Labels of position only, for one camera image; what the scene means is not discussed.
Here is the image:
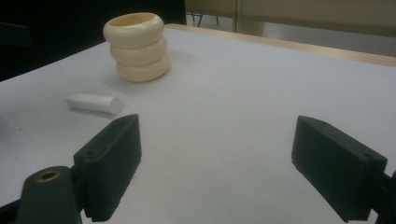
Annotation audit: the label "beige curtain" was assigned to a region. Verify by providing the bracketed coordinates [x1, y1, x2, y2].
[185, 0, 396, 39]

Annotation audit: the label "cream ribbed ring-shaped holder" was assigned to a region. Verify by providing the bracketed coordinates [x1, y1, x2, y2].
[103, 11, 172, 84]

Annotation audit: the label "metal stand legs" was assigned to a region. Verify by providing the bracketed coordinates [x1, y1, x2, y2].
[186, 12, 219, 28]

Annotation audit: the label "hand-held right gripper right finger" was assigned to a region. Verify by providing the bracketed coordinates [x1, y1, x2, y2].
[290, 115, 389, 223]

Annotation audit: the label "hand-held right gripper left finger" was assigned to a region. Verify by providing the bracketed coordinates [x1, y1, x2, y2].
[73, 113, 143, 223]

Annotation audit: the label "white cylinder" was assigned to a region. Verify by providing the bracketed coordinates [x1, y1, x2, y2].
[65, 92, 125, 116]

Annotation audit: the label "black curtain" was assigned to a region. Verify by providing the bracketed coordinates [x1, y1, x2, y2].
[0, 0, 187, 82]

